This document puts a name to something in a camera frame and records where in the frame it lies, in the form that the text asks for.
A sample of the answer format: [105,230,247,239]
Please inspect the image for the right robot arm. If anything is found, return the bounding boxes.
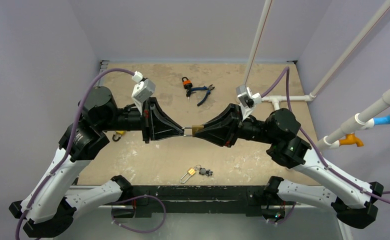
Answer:
[192,103,384,229]

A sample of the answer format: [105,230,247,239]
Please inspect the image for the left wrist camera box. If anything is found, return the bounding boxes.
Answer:
[131,71,156,103]

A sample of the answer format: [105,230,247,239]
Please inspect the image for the orange tap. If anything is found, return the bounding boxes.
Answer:
[338,133,364,147]

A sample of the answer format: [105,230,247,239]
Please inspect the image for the grey insulated pipe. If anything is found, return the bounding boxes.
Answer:
[317,89,390,151]

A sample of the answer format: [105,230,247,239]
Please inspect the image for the white pvc pipe frame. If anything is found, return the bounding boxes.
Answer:
[241,0,390,112]

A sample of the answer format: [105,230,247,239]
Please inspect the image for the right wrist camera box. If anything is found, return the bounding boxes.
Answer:
[236,84,262,116]

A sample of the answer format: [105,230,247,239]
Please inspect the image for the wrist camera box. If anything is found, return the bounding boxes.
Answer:
[236,84,262,116]
[131,71,156,103]

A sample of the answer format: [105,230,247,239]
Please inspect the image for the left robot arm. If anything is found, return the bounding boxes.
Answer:
[9,86,184,239]

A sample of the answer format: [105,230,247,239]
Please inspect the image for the orange black padlock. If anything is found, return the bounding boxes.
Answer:
[181,76,193,91]

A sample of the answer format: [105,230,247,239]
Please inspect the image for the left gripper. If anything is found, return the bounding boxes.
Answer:
[101,95,186,143]

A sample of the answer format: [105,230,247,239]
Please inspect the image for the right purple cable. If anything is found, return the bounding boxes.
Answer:
[260,66,390,210]

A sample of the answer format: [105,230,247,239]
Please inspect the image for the long shackle brass padlock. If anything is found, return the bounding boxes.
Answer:
[179,167,197,184]

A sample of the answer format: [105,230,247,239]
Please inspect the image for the yellow black padlock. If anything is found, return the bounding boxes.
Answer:
[111,130,126,142]

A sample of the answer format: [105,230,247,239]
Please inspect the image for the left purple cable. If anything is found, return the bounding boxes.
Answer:
[14,68,140,240]

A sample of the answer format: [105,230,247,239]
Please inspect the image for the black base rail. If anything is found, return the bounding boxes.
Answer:
[110,175,297,220]

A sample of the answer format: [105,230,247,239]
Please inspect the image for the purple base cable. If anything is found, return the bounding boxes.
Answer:
[110,194,167,234]

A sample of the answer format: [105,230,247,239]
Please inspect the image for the blue handled pliers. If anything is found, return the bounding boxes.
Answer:
[186,84,216,108]

